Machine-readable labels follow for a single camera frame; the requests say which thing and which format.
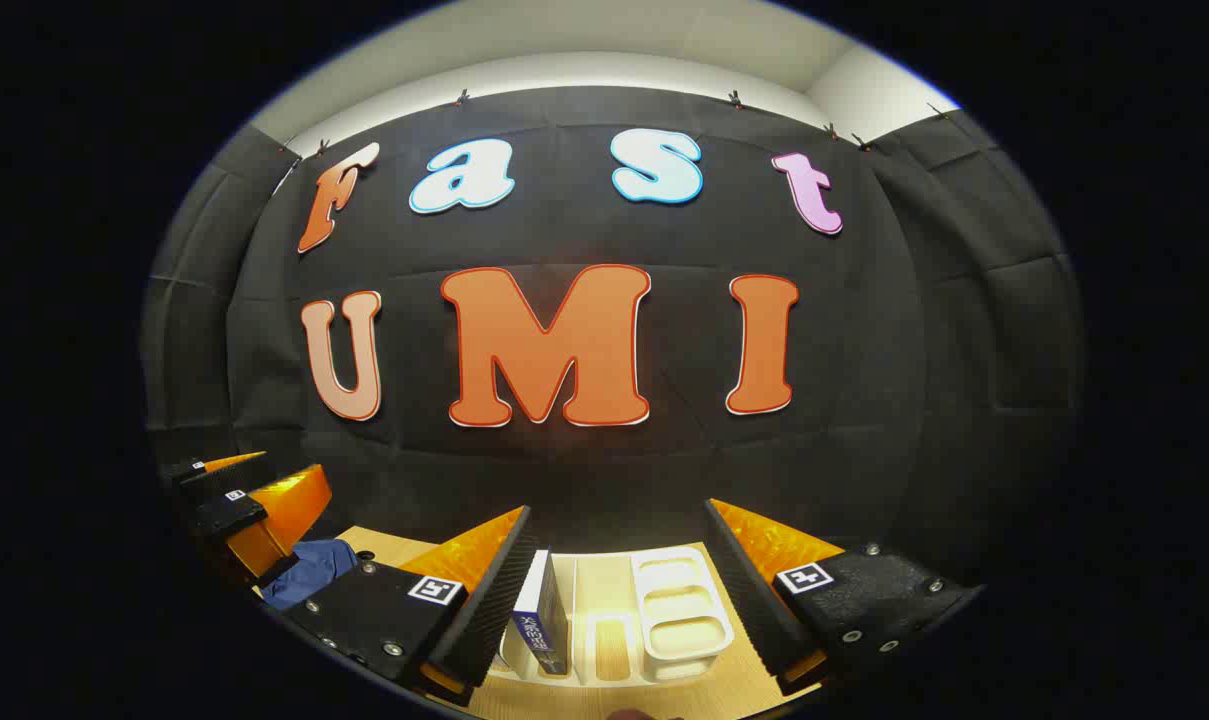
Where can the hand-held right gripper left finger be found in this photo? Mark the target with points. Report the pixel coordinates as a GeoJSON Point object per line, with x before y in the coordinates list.
{"type": "Point", "coordinates": [494, 600]}

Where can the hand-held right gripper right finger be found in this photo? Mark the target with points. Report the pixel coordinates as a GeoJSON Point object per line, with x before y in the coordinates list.
{"type": "Point", "coordinates": [744, 590]}

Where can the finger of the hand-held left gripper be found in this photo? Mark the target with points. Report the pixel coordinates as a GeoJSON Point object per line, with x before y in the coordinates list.
{"type": "Point", "coordinates": [229, 512]}
{"type": "Point", "coordinates": [189, 472]}

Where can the blue night scene book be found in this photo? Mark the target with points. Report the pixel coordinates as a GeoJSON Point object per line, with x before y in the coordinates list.
{"type": "Point", "coordinates": [542, 620]}

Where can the white bookshelf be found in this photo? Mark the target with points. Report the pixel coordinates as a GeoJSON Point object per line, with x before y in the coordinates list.
{"type": "Point", "coordinates": [679, 610]}

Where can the blue schoolbag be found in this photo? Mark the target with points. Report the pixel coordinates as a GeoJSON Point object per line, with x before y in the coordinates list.
{"type": "Point", "coordinates": [309, 575]}

